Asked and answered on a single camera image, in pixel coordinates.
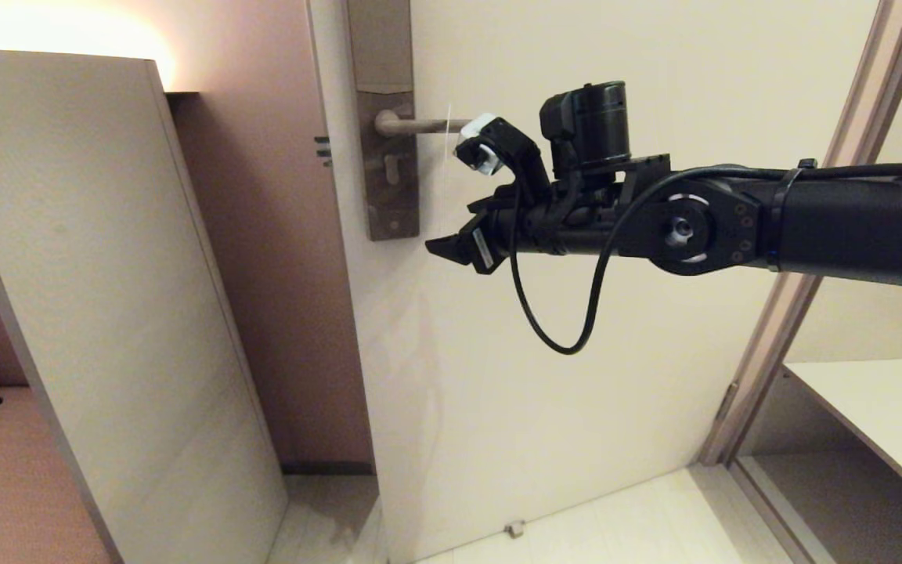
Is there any white door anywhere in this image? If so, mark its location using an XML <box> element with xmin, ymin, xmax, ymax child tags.
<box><xmin>306</xmin><ymin>0</ymin><xmax>879</xmax><ymax>564</ymax></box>

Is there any metal lock plate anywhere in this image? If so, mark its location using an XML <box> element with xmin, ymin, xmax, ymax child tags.
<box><xmin>344</xmin><ymin>0</ymin><xmax>420</xmax><ymax>241</ymax></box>

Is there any dark skirting board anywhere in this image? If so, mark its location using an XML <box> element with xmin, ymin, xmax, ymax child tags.
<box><xmin>282</xmin><ymin>462</ymin><xmax>376</xmax><ymax>477</ymax></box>

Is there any beige upright panel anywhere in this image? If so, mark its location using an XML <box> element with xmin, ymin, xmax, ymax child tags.
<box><xmin>0</xmin><ymin>50</ymin><xmax>289</xmax><ymax>564</ymax></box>

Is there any white shelf board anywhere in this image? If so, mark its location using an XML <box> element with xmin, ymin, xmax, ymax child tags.
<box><xmin>781</xmin><ymin>356</ymin><xmax>902</xmax><ymax>524</ymax></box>

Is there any black camera bracket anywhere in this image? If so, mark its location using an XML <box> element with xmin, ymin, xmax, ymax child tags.
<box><xmin>463</xmin><ymin>117</ymin><xmax>555</xmax><ymax>206</ymax></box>

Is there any black braided cable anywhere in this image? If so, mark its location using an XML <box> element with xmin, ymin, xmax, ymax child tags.
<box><xmin>509</xmin><ymin>163</ymin><xmax>902</xmax><ymax>356</ymax></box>

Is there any metal door handle lever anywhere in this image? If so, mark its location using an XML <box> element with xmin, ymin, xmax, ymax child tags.
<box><xmin>375</xmin><ymin>110</ymin><xmax>474</xmax><ymax>139</ymax></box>

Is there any beige door frame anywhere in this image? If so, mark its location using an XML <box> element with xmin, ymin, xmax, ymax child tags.
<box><xmin>698</xmin><ymin>0</ymin><xmax>902</xmax><ymax>469</ymax></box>

